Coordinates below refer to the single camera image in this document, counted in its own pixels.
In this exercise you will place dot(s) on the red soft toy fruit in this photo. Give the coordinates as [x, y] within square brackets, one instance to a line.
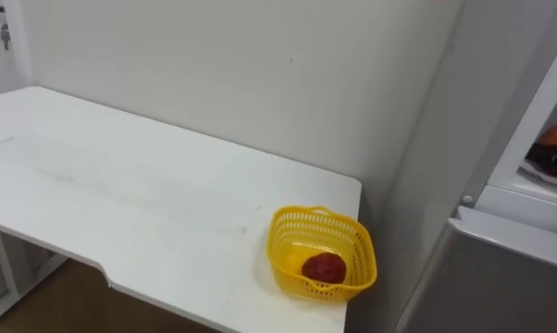
[324, 268]

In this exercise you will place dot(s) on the grey fridge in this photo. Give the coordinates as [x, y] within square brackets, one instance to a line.
[491, 287]

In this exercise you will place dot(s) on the dark purple soft toy fruit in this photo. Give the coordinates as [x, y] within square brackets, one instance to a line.
[549, 159]

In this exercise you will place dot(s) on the yellow plastic basket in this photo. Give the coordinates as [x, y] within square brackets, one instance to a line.
[285, 231]

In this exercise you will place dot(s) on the white desk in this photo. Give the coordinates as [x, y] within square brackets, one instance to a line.
[135, 185]

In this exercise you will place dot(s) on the metal key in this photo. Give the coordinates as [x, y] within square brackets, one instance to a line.
[4, 36]

